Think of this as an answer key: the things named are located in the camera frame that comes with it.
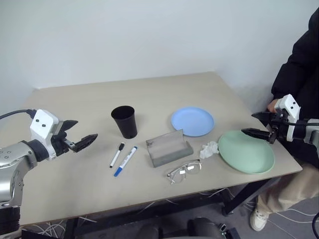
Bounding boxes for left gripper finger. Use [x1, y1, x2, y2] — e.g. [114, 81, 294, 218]
[73, 133, 99, 153]
[61, 119, 79, 132]

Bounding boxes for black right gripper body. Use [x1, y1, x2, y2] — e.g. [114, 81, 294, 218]
[268, 109, 290, 145]

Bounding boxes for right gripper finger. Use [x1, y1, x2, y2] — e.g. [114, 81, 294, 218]
[251, 111, 273, 125]
[241, 127, 271, 143]

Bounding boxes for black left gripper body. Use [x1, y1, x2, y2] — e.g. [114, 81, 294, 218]
[50, 121, 76, 157]

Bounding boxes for light green plate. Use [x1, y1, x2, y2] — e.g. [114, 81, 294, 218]
[218, 129, 276, 174]

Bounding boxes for black-capped white marker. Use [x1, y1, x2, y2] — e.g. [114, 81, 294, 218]
[109, 142, 126, 169]

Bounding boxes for blue-capped white marker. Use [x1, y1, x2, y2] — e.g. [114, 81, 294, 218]
[114, 145, 139, 178]

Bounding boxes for white tissue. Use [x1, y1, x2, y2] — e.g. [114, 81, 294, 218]
[199, 140, 220, 160]

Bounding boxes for grey felt glasses case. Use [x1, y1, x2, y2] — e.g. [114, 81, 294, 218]
[145, 129, 194, 168]

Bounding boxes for clear-framed eyeglasses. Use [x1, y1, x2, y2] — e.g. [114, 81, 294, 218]
[166, 159, 203, 185]

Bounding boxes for person's bare hand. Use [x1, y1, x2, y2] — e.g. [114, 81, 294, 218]
[266, 99, 280, 113]

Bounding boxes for black plastic cup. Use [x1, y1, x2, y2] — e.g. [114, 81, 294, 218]
[111, 105, 139, 139]

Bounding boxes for light blue plate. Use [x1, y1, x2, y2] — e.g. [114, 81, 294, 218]
[170, 106, 215, 138]

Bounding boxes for person in black jacket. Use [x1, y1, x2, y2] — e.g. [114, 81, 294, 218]
[255, 4, 319, 217]

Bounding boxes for white sneaker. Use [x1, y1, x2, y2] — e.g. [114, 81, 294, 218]
[250, 208, 270, 232]

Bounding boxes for small black floor device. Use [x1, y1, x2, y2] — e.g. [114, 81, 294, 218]
[218, 223, 240, 239]

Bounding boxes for large dark rounded shape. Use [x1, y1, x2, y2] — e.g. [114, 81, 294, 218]
[186, 217, 222, 239]

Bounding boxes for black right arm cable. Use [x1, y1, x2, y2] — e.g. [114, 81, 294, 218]
[284, 119, 319, 126]

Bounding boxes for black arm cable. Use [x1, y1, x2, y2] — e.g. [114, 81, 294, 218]
[284, 119, 319, 126]
[0, 109, 35, 120]

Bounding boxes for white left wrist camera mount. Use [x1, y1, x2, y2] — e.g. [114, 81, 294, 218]
[29, 109, 65, 161]

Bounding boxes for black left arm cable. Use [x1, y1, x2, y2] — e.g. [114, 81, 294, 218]
[0, 109, 35, 120]

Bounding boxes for black metal table frame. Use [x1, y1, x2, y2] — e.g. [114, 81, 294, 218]
[21, 177, 283, 239]

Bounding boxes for white floor cable tangle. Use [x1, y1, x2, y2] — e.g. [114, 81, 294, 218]
[24, 188, 257, 239]

